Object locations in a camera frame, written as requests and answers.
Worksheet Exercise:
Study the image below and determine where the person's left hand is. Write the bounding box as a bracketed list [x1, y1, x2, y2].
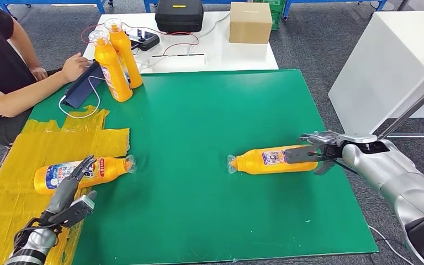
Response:
[29, 66, 49, 82]

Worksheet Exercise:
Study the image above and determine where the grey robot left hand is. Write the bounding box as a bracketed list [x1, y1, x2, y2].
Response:
[41, 156, 97, 224]

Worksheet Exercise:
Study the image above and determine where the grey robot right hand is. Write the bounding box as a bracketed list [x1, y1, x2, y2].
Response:
[298, 130, 345, 176]

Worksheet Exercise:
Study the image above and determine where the person's right hand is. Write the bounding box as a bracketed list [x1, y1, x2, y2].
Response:
[60, 51, 93, 83]

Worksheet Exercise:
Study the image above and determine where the orange detergent bottle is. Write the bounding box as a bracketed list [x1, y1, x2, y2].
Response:
[104, 18, 144, 89]
[226, 145, 320, 176]
[34, 155, 137, 195]
[88, 30, 134, 103]

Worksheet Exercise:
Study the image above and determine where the tablet in blue cover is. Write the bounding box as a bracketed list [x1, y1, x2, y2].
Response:
[63, 60, 105, 109]

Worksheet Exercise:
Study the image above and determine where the yellow tape patch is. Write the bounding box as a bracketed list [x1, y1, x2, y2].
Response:
[0, 105, 131, 265]

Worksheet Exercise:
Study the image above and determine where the black remote controller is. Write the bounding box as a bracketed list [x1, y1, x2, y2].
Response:
[126, 31, 161, 51]

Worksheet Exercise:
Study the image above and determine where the white desk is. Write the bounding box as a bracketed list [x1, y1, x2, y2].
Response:
[328, 10, 424, 136]

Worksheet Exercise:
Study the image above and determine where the black carrying case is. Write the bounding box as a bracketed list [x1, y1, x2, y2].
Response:
[155, 0, 204, 34]

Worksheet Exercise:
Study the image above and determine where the white table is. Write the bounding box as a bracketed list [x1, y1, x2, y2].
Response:
[82, 10, 279, 74]

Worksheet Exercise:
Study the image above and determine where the green plastic crate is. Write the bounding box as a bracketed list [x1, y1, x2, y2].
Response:
[268, 0, 284, 31]

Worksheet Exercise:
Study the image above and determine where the green table mat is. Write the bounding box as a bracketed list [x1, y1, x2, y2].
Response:
[28, 68, 379, 265]

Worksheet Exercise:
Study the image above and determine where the cardboard box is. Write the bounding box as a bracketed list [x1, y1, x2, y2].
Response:
[229, 2, 273, 45]

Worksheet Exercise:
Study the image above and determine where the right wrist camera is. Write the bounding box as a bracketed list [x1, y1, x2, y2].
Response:
[284, 145, 324, 165]

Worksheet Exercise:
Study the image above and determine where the white charging cable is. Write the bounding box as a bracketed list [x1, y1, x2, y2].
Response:
[58, 75, 105, 120]

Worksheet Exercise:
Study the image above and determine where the steel frame stand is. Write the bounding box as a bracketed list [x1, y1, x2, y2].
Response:
[377, 58, 424, 141]

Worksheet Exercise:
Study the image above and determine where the thin white cable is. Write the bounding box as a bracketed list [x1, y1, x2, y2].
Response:
[367, 225, 417, 265]

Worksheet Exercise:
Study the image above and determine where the red cable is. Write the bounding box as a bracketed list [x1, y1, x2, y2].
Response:
[80, 22, 200, 56]

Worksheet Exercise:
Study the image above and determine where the white power cable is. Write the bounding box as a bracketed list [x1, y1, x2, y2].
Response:
[182, 13, 231, 56]

